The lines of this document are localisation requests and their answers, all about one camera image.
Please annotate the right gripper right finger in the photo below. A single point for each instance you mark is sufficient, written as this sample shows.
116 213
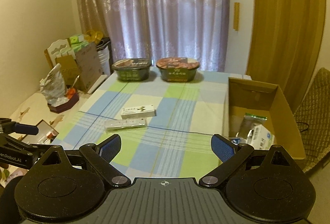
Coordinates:
232 157

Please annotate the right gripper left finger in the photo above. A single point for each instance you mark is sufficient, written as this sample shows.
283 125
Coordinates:
98 158

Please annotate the white remote control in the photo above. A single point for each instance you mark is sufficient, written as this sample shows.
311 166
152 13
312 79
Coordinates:
115 125

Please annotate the white green medicine box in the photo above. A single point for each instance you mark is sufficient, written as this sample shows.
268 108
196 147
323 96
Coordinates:
260 138

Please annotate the long white ointment box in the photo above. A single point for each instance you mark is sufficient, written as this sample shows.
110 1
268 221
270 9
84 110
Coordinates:
138 112

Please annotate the blue white medicine box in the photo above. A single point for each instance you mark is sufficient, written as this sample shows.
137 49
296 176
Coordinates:
235 140

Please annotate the dark red octagonal box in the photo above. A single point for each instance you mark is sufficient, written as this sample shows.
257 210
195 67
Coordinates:
65 103

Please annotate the cardboard box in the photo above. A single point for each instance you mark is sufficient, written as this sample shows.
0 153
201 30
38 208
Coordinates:
267 100

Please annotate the checkered tablecloth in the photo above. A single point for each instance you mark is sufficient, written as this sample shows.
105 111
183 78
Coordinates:
174 143

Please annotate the crumpled white plastic bag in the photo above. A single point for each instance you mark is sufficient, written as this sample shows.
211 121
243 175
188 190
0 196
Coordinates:
53 86

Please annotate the rectangular green noodle bowl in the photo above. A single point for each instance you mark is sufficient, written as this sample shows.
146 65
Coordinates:
132 69

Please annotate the brown cardboard boxes pile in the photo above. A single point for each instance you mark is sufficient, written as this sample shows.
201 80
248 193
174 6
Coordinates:
84 59

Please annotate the round green noodle bowl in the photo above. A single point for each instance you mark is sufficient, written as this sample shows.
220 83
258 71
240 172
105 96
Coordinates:
177 69

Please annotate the brown curtain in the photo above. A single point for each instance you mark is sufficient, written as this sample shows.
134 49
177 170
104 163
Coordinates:
286 40

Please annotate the purple curtain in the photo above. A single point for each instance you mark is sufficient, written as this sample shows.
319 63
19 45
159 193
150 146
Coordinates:
157 29

